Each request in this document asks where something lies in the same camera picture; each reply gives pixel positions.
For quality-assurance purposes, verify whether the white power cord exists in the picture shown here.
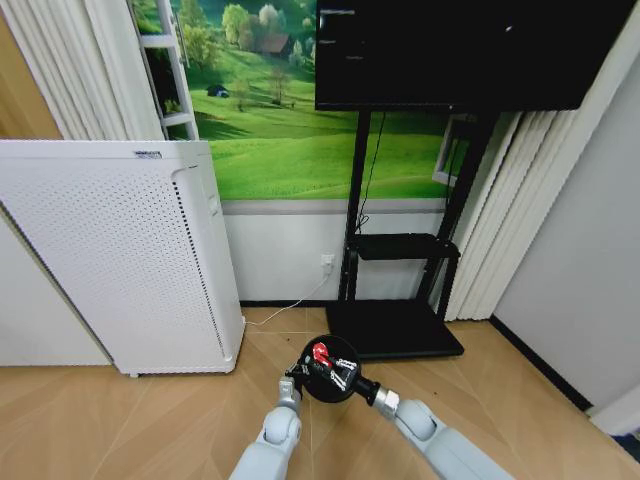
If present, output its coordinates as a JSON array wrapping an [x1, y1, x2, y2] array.
[[243, 264, 335, 330]]

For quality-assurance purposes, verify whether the black hanging television cable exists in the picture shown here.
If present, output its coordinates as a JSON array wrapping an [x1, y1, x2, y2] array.
[[355, 110, 387, 236]]

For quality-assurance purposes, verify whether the black stand base plate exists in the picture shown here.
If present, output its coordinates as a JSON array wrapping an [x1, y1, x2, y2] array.
[[325, 298, 466, 362]]

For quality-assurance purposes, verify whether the white cabinet side panel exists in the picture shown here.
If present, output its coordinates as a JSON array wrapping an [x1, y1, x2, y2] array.
[[0, 203, 115, 369]]

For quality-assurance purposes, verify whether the black baseboard strip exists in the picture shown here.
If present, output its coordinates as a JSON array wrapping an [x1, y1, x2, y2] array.
[[488, 315, 595, 412]]

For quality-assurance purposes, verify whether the black round trash bin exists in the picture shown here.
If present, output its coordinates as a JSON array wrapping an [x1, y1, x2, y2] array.
[[298, 335, 363, 406]]

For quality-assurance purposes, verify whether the white pleated curtain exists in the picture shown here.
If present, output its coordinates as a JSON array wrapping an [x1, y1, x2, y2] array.
[[443, 12, 640, 323], [0, 0, 167, 142]]

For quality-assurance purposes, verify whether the white perforated air purifier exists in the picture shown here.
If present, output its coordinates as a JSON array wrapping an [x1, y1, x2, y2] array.
[[0, 138, 246, 378]]

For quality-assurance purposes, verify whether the black stand shelf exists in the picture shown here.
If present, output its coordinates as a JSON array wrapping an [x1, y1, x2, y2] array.
[[348, 232, 462, 262]]

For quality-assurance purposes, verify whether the black television stand frame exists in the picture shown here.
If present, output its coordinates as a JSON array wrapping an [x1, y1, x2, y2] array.
[[337, 108, 503, 317]]

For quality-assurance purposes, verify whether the green landscape wall poster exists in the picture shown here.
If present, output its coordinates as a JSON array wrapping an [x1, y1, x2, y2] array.
[[130, 0, 474, 202]]

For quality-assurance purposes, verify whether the black television screen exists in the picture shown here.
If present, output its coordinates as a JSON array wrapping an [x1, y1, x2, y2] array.
[[314, 0, 637, 113]]

